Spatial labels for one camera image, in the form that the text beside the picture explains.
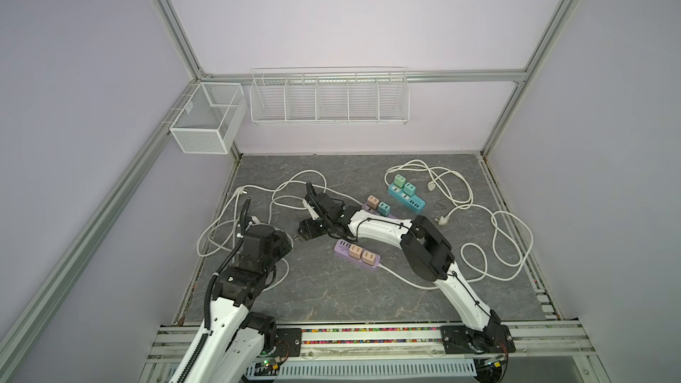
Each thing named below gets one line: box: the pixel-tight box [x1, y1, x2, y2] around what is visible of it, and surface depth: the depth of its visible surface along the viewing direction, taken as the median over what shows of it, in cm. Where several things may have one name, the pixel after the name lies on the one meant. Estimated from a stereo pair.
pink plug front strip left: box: [348, 243, 364, 260], surface depth 86 cm
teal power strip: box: [387, 173, 427, 214], surface depth 104 cm
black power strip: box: [297, 218, 329, 241], surface depth 86 cm
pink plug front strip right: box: [361, 250, 376, 266], surface depth 84 cm
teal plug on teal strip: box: [402, 181, 416, 197], surface depth 103 cm
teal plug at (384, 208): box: [377, 201, 392, 217], surface depth 97 cm
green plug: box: [393, 173, 408, 188], surface depth 104 cm
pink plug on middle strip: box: [367, 195, 380, 210], surface depth 98 cm
